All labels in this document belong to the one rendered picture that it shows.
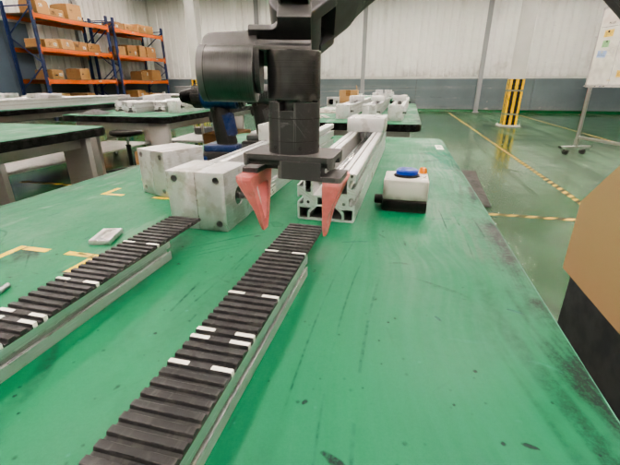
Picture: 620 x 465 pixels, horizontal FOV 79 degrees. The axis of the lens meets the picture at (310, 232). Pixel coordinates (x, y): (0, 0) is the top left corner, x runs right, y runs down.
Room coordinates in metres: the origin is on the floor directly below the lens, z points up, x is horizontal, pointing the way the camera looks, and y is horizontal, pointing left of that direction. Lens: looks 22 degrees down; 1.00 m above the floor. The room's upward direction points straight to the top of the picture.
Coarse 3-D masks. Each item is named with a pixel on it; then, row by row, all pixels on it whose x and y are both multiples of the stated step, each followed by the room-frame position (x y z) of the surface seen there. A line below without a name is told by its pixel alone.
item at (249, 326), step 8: (208, 320) 0.27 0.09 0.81; (216, 320) 0.27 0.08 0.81; (224, 320) 0.27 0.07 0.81; (232, 320) 0.27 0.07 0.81; (240, 320) 0.27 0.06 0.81; (248, 320) 0.27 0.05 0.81; (256, 320) 0.27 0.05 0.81; (224, 328) 0.26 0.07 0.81; (232, 328) 0.26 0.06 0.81; (240, 328) 0.26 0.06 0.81; (248, 328) 0.26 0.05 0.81; (256, 328) 0.26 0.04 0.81
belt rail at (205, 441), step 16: (304, 272) 0.40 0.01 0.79; (288, 288) 0.34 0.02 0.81; (288, 304) 0.34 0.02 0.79; (272, 320) 0.29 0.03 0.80; (272, 336) 0.29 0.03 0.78; (256, 352) 0.25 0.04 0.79; (240, 368) 0.22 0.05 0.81; (240, 384) 0.22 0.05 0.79; (224, 400) 0.20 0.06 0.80; (224, 416) 0.19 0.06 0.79; (208, 432) 0.17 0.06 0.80; (192, 448) 0.16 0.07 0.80; (208, 448) 0.17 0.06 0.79; (192, 464) 0.16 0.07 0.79
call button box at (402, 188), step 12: (384, 180) 0.67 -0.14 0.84; (396, 180) 0.66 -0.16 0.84; (408, 180) 0.66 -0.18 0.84; (420, 180) 0.66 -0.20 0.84; (384, 192) 0.67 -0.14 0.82; (396, 192) 0.66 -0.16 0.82; (408, 192) 0.66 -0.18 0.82; (420, 192) 0.65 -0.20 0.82; (384, 204) 0.67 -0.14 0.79; (396, 204) 0.66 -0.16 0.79; (408, 204) 0.66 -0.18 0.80; (420, 204) 0.65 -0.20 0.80
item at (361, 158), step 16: (336, 144) 0.92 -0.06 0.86; (352, 144) 1.08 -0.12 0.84; (368, 144) 0.92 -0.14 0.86; (384, 144) 1.31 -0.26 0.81; (352, 160) 0.72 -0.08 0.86; (368, 160) 0.79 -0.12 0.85; (352, 176) 0.61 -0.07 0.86; (368, 176) 0.81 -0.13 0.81; (304, 192) 0.62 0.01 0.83; (320, 192) 0.63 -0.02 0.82; (352, 192) 0.60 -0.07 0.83; (304, 208) 0.66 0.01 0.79; (320, 208) 0.67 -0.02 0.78; (336, 208) 0.61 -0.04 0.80; (352, 208) 0.60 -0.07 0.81
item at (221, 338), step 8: (200, 328) 0.26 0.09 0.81; (208, 328) 0.26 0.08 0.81; (216, 328) 0.26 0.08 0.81; (192, 336) 0.25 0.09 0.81; (200, 336) 0.25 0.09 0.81; (208, 336) 0.25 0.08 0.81; (216, 336) 0.25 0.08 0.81; (224, 336) 0.25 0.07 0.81; (232, 336) 0.25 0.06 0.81; (240, 336) 0.25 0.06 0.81; (248, 336) 0.25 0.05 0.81; (256, 336) 0.25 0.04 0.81; (216, 344) 0.24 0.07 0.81; (224, 344) 0.24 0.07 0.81; (232, 344) 0.24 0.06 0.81; (240, 344) 0.24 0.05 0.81; (248, 344) 0.24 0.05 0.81
